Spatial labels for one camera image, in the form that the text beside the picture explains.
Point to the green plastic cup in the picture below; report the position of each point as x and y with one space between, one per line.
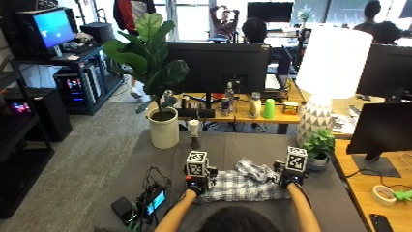
270 109

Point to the white table lamp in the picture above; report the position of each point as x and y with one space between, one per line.
330 74

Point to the black smartphone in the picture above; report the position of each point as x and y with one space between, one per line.
382 223

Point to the device with lit screen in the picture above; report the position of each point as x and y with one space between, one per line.
152 201

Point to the small green potted plant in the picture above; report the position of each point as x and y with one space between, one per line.
319 145

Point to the monitor with blue screen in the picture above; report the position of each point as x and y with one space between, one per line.
50 30

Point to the person's right hand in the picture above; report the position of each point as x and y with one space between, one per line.
290 179

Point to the white marker cube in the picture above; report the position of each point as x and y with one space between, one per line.
196 163
296 159

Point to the wooden desk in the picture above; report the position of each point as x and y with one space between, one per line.
240 112
378 193

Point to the black shelf unit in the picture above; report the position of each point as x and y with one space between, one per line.
18 145

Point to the roll of tape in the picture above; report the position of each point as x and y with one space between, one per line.
384 195

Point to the clear water bottle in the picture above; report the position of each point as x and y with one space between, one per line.
230 93

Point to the black computer tower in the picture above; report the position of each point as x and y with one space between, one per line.
75 88

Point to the grey plaid cloth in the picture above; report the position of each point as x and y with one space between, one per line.
244 183

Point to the large leafy potted plant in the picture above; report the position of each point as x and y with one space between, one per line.
148 58

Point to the black computer monitor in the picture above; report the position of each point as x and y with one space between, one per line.
382 129
270 11
386 71
219 69

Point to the person's left hand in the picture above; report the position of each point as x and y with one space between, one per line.
198 186

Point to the white plant pot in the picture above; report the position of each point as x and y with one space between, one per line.
163 129

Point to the yellow box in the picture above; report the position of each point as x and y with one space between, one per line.
291 107

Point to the black metal shelf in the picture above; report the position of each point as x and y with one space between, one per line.
86 80

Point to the green toy figure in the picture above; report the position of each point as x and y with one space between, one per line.
403 195

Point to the black power bank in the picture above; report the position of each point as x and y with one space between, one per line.
122 209

